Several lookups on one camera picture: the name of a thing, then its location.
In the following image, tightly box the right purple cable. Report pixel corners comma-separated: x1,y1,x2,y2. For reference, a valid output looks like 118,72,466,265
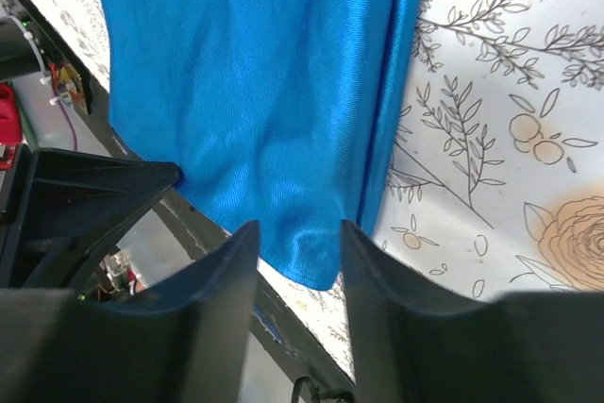
51,95,79,152

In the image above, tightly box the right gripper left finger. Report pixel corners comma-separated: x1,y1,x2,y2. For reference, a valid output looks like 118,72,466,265
1,221,260,402

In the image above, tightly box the floral tablecloth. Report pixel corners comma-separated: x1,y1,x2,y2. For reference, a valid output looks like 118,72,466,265
31,0,603,380

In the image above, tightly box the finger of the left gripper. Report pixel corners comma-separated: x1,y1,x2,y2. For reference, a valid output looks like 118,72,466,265
1,146,180,288

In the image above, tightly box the blue satin napkin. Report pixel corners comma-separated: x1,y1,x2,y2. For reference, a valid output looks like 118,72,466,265
100,0,419,291

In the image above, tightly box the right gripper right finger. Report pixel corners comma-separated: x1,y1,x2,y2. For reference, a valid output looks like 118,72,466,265
341,221,603,402

